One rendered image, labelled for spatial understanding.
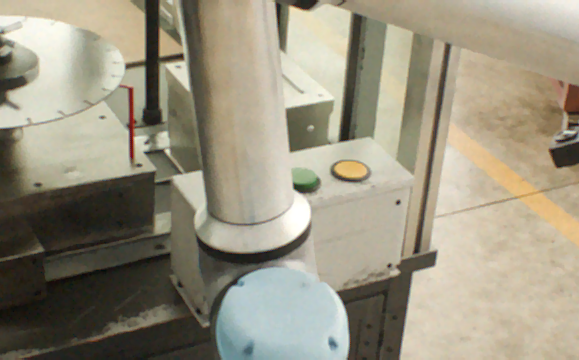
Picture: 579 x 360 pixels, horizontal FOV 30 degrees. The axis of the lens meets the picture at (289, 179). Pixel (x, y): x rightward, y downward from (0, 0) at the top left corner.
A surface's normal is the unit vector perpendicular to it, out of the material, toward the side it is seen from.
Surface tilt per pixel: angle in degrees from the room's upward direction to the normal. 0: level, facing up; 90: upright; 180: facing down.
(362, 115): 90
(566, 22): 67
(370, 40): 90
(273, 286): 8
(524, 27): 85
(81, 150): 0
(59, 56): 0
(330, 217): 90
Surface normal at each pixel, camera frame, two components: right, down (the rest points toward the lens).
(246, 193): 0.04, 0.54
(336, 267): 0.46, 0.48
